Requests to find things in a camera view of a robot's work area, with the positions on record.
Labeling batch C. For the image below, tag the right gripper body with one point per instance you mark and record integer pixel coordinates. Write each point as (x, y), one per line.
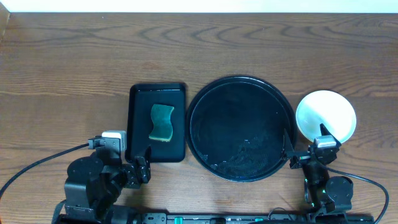
(301, 159)

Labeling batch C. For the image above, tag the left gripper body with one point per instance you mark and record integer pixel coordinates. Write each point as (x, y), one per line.
(142, 170)

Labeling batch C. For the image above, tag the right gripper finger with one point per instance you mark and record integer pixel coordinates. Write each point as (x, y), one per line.
(288, 148)
(325, 132)

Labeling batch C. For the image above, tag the white plate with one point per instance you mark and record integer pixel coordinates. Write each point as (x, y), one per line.
(328, 108)

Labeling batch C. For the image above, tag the green yellow sponge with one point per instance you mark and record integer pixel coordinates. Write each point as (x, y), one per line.
(162, 126)

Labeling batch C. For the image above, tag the black round tray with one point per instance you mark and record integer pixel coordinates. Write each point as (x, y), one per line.
(236, 128)

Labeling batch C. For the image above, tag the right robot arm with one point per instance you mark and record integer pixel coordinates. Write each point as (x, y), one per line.
(330, 196)

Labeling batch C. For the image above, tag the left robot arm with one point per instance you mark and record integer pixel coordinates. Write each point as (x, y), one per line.
(95, 183)

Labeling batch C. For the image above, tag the black rectangular tray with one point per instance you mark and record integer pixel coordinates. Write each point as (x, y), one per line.
(139, 125)

